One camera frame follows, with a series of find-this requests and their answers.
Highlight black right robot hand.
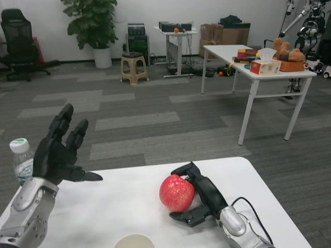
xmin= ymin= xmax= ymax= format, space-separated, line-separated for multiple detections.
xmin=169 ymin=161 xmax=230 ymax=228

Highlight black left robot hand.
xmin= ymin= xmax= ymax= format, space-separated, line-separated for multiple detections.
xmin=33 ymin=103 xmax=103 ymax=187

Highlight red apple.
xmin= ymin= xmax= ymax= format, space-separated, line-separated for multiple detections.
xmin=159 ymin=174 xmax=195 ymax=213

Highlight clear plastic water bottle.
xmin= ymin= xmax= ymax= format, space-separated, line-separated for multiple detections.
xmin=9 ymin=138 xmax=36 ymax=187

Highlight white paper cup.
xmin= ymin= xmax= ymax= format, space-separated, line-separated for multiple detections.
xmin=114 ymin=234 xmax=155 ymax=248

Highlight red panel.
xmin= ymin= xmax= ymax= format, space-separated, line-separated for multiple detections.
xmin=33 ymin=37 xmax=45 ymax=65

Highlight white plant pot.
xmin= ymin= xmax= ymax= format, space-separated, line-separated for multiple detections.
xmin=92 ymin=46 xmax=112 ymax=69

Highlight black mesh office chair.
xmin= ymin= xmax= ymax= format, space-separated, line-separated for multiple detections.
xmin=0 ymin=8 xmax=61 ymax=82

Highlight beige plastic stool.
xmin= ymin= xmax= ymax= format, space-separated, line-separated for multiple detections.
xmin=121 ymin=51 xmax=149 ymax=86

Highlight red white tissue box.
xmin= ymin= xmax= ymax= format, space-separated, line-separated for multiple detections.
xmin=250 ymin=48 xmax=282 ymax=75

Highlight black green computer tower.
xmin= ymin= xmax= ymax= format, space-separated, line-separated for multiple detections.
xmin=125 ymin=34 xmax=151 ymax=67

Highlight large green leafy plant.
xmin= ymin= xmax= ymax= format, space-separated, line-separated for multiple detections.
xmin=61 ymin=0 xmax=119 ymax=50

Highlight grey computer case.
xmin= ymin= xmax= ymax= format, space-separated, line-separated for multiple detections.
xmin=167 ymin=41 xmax=179 ymax=72

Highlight white folding table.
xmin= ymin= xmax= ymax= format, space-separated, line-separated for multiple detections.
xmin=201 ymin=44 xmax=318 ymax=145

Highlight low cardboard box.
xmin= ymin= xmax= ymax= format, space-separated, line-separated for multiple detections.
xmin=198 ymin=38 xmax=220 ymax=59

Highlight small white standing desk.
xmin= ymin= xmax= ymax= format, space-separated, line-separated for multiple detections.
xmin=153 ymin=25 xmax=199 ymax=79

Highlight orange basket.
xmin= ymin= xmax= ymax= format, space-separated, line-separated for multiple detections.
xmin=279 ymin=59 xmax=305 ymax=72

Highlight black striped equipment case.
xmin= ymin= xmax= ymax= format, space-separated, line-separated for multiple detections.
xmin=127 ymin=22 xmax=145 ymax=36

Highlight large cardboard box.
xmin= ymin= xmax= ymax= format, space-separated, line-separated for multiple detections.
xmin=221 ymin=27 xmax=250 ymax=46

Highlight brown plush bear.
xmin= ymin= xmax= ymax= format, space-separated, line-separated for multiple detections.
xmin=273 ymin=38 xmax=306 ymax=63

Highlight tall open cardboard box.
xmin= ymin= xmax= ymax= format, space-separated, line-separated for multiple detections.
xmin=200 ymin=23 xmax=223 ymax=41

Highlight wide black electronics box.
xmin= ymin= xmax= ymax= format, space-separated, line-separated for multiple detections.
xmin=160 ymin=23 xmax=182 ymax=32

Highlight black cloth bag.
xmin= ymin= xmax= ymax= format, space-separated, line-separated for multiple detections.
xmin=219 ymin=14 xmax=243 ymax=25

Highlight silver black humanoid robot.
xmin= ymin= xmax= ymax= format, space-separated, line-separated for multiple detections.
xmin=278 ymin=0 xmax=326 ymax=100

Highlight black bag with yellow strap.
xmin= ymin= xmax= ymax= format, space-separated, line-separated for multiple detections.
xmin=216 ymin=64 xmax=235 ymax=78

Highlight white camera on stand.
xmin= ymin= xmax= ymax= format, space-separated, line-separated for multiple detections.
xmin=280 ymin=0 xmax=295 ymax=34

